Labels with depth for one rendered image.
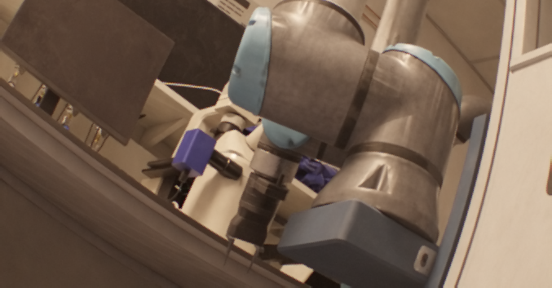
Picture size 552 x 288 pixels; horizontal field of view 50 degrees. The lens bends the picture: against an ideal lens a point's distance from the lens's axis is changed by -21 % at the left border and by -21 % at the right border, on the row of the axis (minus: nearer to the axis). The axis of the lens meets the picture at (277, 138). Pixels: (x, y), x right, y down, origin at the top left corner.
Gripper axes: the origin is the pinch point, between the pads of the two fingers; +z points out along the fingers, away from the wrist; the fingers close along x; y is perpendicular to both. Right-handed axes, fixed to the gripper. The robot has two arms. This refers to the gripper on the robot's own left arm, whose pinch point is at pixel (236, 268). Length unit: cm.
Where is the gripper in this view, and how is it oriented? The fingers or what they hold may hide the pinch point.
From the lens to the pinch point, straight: 146.7
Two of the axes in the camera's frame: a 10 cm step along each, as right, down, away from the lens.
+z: -3.7, 9.3, 0.2
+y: -2.2, -1.1, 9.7
